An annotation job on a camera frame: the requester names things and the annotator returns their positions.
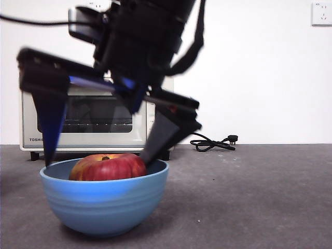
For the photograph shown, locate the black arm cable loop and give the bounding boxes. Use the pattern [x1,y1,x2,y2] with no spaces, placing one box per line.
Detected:
[165,0,207,77]

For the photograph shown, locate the glass oven door with handle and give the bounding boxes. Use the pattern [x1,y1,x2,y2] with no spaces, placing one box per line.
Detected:
[22,77,147,150]

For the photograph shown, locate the thin black camera cable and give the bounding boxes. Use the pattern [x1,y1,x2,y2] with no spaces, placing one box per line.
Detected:
[0,14,72,26]

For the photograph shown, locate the black power cord with plug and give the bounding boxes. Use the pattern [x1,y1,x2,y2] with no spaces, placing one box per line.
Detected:
[189,131,239,153]

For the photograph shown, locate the blue ceramic bowl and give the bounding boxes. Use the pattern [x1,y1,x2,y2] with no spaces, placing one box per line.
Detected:
[39,158,170,238]

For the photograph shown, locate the red apple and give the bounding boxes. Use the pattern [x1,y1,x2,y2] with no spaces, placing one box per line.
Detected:
[69,153,148,182]

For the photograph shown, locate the metal wire oven rack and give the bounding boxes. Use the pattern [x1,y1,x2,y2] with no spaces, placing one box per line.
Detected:
[63,118,133,128]

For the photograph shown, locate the cream Toshiba toaster oven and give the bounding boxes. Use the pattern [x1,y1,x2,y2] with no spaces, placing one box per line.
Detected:
[20,75,174,161]

